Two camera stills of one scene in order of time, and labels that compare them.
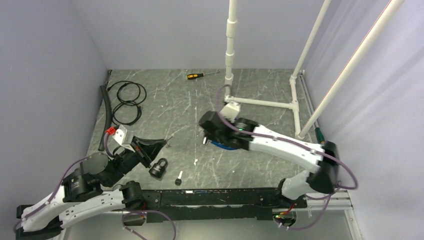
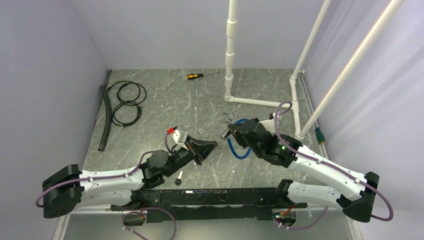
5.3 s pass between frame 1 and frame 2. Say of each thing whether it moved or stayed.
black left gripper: moved
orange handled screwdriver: stayed
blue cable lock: moved
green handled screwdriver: stayed
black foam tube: stayed
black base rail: stayed
